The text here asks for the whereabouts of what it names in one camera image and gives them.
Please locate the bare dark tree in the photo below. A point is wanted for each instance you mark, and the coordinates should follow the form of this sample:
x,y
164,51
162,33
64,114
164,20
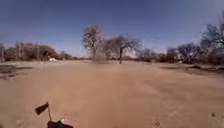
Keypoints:
x,y
120,50

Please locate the bare pale tree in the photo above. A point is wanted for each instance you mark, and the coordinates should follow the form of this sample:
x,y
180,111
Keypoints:
x,y
92,40

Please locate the white vehicle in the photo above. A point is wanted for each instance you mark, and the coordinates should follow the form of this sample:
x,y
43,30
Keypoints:
x,y
52,59

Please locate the row of brown trees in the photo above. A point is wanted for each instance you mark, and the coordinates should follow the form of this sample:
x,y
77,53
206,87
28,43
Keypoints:
x,y
30,51

